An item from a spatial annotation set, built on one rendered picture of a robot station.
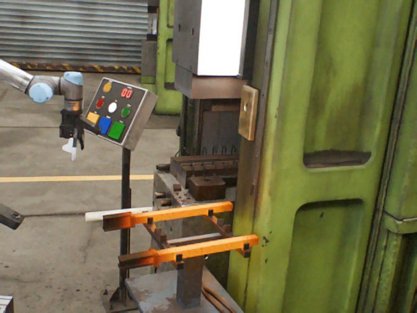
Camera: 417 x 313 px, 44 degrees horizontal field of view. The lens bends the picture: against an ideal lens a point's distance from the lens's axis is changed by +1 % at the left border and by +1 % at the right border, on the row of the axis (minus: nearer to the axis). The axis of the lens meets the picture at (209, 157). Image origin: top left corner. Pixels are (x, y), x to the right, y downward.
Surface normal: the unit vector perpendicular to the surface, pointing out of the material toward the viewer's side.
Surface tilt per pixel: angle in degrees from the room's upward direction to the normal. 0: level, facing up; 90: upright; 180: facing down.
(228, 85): 90
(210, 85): 90
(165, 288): 0
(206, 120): 90
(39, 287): 0
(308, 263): 90
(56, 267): 0
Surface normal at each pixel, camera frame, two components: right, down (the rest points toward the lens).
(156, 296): 0.07, -0.95
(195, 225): 0.36, 0.32
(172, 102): 0.11, 0.33
